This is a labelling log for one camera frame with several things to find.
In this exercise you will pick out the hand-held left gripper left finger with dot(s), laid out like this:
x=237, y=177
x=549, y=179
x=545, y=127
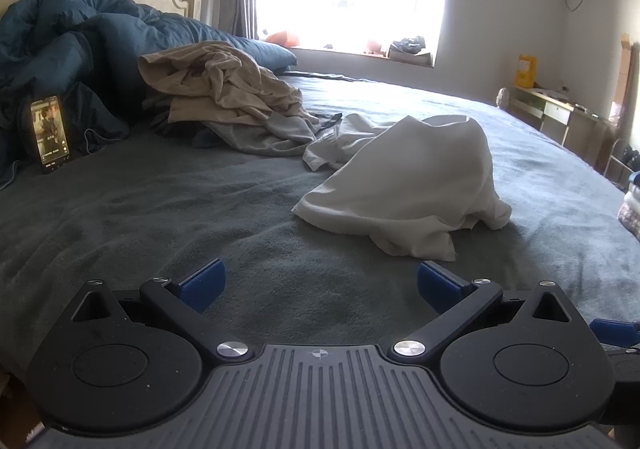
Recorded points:
x=202, y=286

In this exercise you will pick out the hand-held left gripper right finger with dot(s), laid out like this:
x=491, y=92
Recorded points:
x=442, y=285

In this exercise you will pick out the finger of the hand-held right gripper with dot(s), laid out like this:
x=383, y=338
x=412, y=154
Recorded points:
x=617, y=330

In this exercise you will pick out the white shirt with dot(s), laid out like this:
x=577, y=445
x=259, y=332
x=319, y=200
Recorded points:
x=410, y=179

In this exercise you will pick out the stack of folded clothes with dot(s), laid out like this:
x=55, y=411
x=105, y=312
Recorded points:
x=631, y=209

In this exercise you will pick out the box with dark clothes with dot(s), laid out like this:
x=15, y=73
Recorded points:
x=410, y=49

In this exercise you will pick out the grey bed blanket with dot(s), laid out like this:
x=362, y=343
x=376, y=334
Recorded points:
x=150, y=209

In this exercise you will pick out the grey garment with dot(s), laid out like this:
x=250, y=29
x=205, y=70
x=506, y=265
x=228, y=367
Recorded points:
x=260, y=136

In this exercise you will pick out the metal shoe rack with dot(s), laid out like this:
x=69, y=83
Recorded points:
x=622, y=161

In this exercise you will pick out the small white fan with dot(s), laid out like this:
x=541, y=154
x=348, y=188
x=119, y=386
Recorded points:
x=503, y=98

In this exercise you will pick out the cream desk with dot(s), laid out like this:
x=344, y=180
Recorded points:
x=565, y=121

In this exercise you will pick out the beige garment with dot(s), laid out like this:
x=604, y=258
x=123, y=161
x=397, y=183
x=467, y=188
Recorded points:
x=220, y=79

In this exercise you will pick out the smartphone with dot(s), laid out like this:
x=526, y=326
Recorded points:
x=49, y=134

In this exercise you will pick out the yellow box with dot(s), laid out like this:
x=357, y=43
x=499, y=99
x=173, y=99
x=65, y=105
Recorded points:
x=526, y=71

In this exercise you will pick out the small orange pot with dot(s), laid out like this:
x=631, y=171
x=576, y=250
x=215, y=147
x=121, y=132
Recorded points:
x=373, y=47

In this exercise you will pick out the tall cardboard sheet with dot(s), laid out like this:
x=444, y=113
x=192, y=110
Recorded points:
x=623, y=74

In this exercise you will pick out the blue duvet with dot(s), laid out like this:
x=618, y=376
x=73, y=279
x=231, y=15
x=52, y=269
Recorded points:
x=100, y=39

